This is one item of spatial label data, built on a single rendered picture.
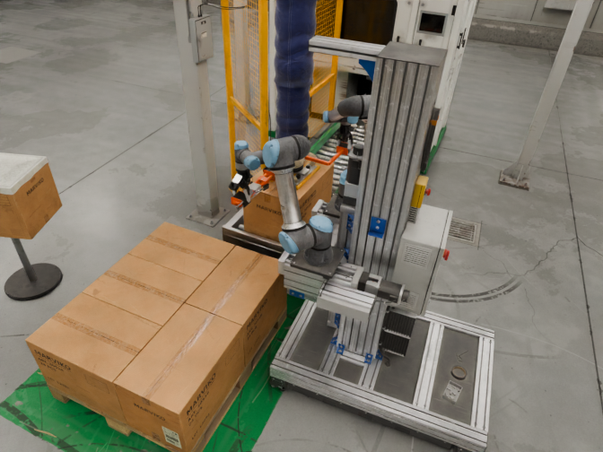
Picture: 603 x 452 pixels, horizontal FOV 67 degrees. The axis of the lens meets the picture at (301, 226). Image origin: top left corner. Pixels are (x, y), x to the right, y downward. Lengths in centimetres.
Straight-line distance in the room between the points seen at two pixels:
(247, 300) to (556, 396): 207
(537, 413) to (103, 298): 274
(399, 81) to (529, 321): 245
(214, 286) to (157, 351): 54
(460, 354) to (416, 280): 92
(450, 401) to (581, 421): 90
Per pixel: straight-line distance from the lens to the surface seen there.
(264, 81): 347
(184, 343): 262
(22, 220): 338
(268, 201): 297
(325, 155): 433
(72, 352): 275
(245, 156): 242
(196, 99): 379
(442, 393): 296
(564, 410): 348
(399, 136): 201
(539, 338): 380
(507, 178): 554
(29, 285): 405
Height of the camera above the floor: 257
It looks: 37 degrees down
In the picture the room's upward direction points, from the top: 3 degrees clockwise
